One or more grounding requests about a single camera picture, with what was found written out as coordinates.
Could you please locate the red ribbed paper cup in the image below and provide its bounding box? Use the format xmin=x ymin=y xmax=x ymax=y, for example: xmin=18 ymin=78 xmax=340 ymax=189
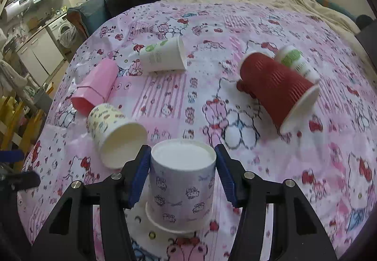
xmin=237 ymin=52 xmax=320 ymax=134

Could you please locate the yellow wooden rack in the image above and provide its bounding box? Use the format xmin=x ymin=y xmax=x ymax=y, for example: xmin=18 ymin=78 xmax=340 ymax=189
xmin=0 ymin=95 xmax=45 ymax=173

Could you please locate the pink Hello Kitty bedsheet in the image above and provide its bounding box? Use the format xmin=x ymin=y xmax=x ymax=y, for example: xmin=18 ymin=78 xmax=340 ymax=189
xmin=17 ymin=2 xmax=376 ymax=256

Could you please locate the white green leaf paper cup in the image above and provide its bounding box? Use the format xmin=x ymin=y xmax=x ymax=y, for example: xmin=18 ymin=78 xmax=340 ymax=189
xmin=139 ymin=36 xmax=186 ymax=72

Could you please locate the pink hexagonal plastic cup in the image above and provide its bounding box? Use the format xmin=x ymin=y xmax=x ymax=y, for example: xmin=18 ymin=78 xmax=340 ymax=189
xmin=71 ymin=58 xmax=118 ymax=117

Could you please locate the white kitchen cabinet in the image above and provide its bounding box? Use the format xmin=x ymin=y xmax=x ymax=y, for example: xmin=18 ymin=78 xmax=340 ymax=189
xmin=15 ymin=27 xmax=66 ymax=86

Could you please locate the white water heater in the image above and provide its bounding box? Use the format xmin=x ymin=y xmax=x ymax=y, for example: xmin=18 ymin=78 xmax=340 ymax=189
xmin=1 ymin=0 xmax=31 ymax=21

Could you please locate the white green paper cup behind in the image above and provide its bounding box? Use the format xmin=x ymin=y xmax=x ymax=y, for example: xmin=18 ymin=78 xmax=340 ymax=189
xmin=274 ymin=45 xmax=320 ymax=84

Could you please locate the white washing machine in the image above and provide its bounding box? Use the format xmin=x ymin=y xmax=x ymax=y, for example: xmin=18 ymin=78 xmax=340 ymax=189
xmin=47 ymin=13 xmax=72 ymax=57

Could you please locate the teal chair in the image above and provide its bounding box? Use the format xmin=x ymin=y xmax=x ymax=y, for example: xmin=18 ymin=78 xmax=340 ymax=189
xmin=66 ymin=0 xmax=111 ymax=39

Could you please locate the yellow cartoon print paper cup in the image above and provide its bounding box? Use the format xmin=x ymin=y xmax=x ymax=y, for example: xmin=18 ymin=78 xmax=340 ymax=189
xmin=86 ymin=103 xmax=148 ymax=170

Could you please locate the white cartoon print paper cup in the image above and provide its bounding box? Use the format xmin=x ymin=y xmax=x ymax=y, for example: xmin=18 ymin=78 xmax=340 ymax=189
xmin=146 ymin=139 xmax=216 ymax=234

